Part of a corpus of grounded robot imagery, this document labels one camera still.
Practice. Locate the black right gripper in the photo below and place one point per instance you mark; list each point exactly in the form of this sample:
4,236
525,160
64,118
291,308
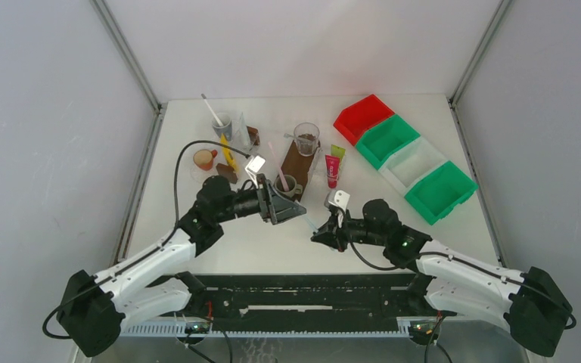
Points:
332,234

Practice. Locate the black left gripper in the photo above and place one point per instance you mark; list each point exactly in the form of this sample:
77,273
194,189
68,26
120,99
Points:
269,201

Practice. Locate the grey ceramic cup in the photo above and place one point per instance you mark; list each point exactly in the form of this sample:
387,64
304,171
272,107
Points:
296,190

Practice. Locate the pink toothbrush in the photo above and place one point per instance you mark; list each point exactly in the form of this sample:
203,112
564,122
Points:
278,164

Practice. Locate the clear textured acrylic holder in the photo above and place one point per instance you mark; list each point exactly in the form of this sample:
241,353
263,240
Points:
318,169

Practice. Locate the red toothpaste tube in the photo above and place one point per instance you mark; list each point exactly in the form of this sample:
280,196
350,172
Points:
332,170

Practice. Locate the green toothpaste tube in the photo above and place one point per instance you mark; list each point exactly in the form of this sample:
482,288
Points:
338,152

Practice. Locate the clear glass tumbler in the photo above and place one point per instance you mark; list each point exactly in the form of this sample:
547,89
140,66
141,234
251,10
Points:
306,138

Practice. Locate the yellow toothpaste tube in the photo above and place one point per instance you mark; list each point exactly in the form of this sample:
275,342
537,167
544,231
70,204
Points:
229,157

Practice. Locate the white toothpaste tube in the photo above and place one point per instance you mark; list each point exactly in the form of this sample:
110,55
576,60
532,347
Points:
243,135

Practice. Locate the orange ceramic cup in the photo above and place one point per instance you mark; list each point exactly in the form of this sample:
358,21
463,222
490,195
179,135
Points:
204,159

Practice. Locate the green bin with toothpaste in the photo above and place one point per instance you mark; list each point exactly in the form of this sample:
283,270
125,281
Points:
440,191

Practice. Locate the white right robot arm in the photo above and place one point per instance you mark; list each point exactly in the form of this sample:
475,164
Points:
527,304

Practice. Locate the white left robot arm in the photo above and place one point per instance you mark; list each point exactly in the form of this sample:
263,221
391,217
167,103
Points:
96,309

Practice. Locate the brown oval wooden tray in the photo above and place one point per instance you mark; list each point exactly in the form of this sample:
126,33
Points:
300,167

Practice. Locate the clear textured oval tray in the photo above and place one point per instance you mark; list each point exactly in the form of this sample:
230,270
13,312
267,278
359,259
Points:
199,175

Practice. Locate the green bin with toothbrushes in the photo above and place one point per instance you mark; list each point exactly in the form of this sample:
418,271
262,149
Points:
380,142

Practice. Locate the red storage bin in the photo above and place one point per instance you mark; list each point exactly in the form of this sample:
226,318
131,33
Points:
355,120

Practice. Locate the white storage bin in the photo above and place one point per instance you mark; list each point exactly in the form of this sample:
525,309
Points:
409,165

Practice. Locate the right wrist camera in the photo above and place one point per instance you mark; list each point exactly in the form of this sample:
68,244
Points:
337,202

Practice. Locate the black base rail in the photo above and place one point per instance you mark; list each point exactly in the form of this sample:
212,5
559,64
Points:
340,304

